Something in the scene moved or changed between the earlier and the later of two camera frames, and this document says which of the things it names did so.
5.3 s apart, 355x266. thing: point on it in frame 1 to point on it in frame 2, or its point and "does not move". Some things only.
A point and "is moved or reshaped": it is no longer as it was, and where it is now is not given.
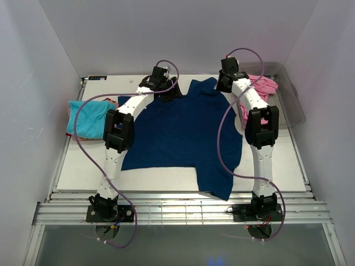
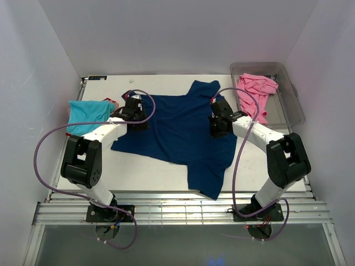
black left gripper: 174,92 to 145,124
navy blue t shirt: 199,131 is moved or reshaped
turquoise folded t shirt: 90,122 does not move
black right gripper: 218,86 to 213,133
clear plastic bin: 285,97 does not move
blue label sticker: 97,77 does not move
